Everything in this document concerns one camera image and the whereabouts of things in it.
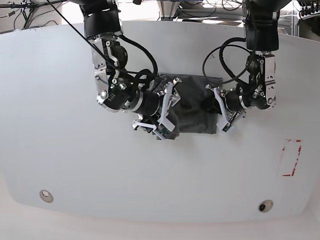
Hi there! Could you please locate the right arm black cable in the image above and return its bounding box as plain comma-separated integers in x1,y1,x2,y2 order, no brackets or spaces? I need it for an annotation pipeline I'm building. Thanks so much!
47,0,159,86

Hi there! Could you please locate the metal stand column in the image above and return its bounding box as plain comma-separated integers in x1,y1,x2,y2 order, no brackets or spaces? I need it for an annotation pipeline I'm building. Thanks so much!
156,0,181,21

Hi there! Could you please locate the round table grommet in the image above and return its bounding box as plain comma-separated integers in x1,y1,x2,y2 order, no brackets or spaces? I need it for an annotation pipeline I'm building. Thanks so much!
258,199,274,213
39,190,54,204

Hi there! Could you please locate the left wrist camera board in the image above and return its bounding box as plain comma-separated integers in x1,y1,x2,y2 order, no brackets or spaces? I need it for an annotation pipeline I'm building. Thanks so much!
216,120,234,133

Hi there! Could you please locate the aluminium frame post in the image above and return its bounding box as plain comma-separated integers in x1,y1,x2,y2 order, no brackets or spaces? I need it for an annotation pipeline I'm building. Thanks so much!
291,0,300,37

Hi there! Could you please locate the red tape rectangle marking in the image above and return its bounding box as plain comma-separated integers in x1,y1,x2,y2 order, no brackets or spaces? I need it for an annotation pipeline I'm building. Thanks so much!
278,139,302,177

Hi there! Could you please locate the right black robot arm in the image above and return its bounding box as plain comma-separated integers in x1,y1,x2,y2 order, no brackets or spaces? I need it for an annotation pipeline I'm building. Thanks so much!
75,0,182,140

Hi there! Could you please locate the right round table grommet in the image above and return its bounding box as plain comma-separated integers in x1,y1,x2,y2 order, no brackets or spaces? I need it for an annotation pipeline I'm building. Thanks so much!
258,199,274,213

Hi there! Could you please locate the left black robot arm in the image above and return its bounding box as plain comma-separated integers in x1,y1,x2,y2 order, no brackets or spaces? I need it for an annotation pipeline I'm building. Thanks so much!
206,0,289,133

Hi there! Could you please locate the black tripod stand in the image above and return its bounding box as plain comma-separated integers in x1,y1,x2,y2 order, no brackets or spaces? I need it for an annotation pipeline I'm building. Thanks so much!
0,0,63,30

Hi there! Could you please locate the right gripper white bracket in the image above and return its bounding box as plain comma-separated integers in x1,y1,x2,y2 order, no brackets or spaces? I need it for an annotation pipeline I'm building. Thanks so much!
131,78,193,135

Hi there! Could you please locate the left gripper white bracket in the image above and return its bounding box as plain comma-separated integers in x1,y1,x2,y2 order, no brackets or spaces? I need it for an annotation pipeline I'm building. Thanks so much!
201,84,248,125

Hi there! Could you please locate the grey T-shirt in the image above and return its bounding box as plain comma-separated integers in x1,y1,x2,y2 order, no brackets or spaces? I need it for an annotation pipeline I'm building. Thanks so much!
160,73,223,138

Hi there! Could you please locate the left round table grommet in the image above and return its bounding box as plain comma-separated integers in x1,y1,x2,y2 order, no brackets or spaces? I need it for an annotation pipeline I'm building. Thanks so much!
39,190,54,204

